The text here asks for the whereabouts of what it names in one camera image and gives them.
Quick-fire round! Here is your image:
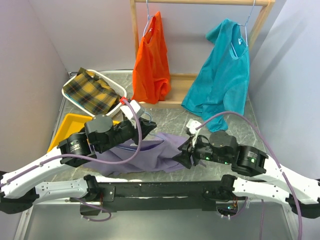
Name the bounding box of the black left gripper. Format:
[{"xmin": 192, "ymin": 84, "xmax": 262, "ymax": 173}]
[{"xmin": 97, "ymin": 116, "xmax": 158, "ymax": 153}]

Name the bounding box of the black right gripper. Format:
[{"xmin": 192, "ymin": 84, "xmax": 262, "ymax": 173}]
[{"xmin": 171, "ymin": 132, "xmax": 230, "ymax": 169}]

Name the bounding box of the purple t-shirt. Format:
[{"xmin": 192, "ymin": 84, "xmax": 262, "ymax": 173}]
[{"xmin": 83, "ymin": 132, "xmax": 187, "ymax": 177}]

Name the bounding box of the blue wire hanger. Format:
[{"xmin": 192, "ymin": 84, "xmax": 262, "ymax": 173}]
[{"xmin": 114, "ymin": 117, "xmax": 157, "ymax": 151}]

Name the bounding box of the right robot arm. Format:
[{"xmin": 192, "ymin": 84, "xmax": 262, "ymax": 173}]
[{"xmin": 173, "ymin": 130, "xmax": 320, "ymax": 219}]

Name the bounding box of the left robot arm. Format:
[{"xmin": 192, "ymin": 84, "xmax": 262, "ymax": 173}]
[{"xmin": 0, "ymin": 114, "xmax": 157, "ymax": 214}]

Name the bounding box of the orange t-shirt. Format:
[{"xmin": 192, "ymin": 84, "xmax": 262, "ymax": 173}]
[{"xmin": 132, "ymin": 11, "xmax": 171, "ymax": 104}]

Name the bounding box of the teal t-shirt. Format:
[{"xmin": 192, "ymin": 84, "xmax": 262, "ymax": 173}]
[{"xmin": 181, "ymin": 18, "xmax": 250, "ymax": 121}]

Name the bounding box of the blue hanger under orange shirt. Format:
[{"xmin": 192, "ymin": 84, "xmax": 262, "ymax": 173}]
[{"xmin": 142, "ymin": 0, "xmax": 154, "ymax": 37}]

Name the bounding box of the blue hanger under teal shirt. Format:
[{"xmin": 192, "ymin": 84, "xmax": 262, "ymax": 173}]
[{"xmin": 230, "ymin": 0, "xmax": 256, "ymax": 58}]

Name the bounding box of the white perforated basket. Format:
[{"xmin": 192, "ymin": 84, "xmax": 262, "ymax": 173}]
[{"xmin": 61, "ymin": 69, "xmax": 128, "ymax": 118}]

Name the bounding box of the wooden clothes rack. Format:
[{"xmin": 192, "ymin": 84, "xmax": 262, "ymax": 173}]
[{"xmin": 129, "ymin": 0, "xmax": 276, "ymax": 109}]

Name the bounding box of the yellow plaid cloth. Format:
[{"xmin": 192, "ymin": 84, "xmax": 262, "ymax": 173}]
[{"xmin": 62, "ymin": 67, "xmax": 126, "ymax": 115}]

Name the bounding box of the yellow plastic tray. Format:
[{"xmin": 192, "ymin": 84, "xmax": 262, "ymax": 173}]
[{"xmin": 46, "ymin": 112, "xmax": 121, "ymax": 154}]

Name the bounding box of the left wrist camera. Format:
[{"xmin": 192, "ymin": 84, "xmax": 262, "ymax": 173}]
[{"xmin": 120, "ymin": 96, "xmax": 145, "ymax": 121}]

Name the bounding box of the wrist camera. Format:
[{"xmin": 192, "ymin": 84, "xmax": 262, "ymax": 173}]
[
  {"xmin": 186, "ymin": 118, "xmax": 201, "ymax": 136},
  {"xmin": 120, "ymin": 96, "xmax": 145, "ymax": 121}
]

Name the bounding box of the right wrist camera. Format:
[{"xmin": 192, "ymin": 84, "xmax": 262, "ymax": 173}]
[{"xmin": 186, "ymin": 118, "xmax": 201, "ymax": 136}]

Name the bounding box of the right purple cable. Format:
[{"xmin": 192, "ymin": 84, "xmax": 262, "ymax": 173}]
[{"xmin": 196, "ymin": 111, "xmax": 304, "ymax": 240}]

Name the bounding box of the purple cable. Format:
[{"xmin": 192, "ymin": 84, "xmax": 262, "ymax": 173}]
[
  {"xmin": 196, "ymin": 111, "xmax": 304, "ymax": 240},
  {"xmin": 0, "ymin": 99, "xmax": 144, "ymax": 223}
]

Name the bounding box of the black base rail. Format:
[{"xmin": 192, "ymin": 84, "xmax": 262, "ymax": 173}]
[{"xmin": 82, "ymin": 175, "xmax": 245, "ymax": 213}]

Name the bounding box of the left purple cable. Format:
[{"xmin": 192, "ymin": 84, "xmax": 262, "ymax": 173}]
[{"xmin": 0, "ymin": 99, "xmax": 144, "ymax": 223}]

